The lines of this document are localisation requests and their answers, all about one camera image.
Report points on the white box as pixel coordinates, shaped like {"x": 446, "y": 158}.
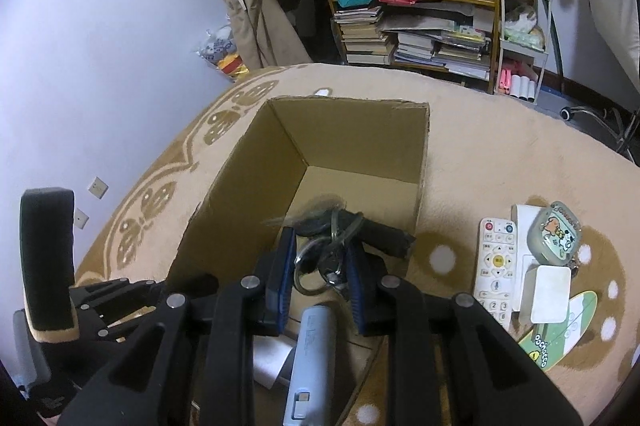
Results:
{"x": 522, "y": 216}

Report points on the plastic bag of snacks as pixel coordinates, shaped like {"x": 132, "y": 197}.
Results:
{"x": 225, "y": 56}

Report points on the stack of old books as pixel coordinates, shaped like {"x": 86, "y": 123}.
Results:
{"x": 362, "y": 36}

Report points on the key bunch with black fob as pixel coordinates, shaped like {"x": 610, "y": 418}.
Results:
{"x": 385, "y": 236}

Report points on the white charger adapter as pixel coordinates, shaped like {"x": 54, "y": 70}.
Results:
{"x": 547, "y": 293}

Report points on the white wall socket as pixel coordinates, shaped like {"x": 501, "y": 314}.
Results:
{"x": 81, "y": 218}
{"x": 98, "y": 187}

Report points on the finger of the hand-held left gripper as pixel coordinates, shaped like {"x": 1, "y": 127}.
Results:
{"x": 120, "y": 318}
{"x": 125, "y": 291}

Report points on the white remote control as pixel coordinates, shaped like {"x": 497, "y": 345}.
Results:
{"x": 495, "y": 266}

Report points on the pink and white rolls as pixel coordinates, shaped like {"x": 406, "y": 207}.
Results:
{"x": 515, "y": 84}

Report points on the light blue power bank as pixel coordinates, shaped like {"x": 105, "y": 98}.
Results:
{"x": 312, "y": 356}

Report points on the green surfboard shaped sticker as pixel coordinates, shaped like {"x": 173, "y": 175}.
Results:
{"x": 565, "y": 336}

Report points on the green tissue packs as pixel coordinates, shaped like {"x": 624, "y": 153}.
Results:
{"x": 522, "y": 39}

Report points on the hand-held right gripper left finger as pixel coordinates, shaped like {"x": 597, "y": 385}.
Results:
{"x": 285, "y": 273}

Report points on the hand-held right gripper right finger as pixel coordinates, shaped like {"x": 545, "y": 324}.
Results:
{"x": 357, "y": 293}

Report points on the flat cardboard sheets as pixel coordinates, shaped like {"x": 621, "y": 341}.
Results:
{"x": 430, "y": 19}

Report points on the beige coat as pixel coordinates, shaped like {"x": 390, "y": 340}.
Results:
{"x": 250, "y": 26}

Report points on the calico cat plush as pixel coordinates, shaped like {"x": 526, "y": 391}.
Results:
{"x": 522, "y": 19}

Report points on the white paper card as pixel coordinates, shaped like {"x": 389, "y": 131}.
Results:
{"x": 270, "y": 361}

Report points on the brown cardboard box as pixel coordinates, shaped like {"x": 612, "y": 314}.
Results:
{"x": 250, "y": 186}

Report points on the pile of magazines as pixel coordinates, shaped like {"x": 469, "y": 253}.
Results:
{"x": 445, "y": 54}

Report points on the cartoon print earphone case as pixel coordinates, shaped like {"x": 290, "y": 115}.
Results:
{"x": 555, "y": 231}

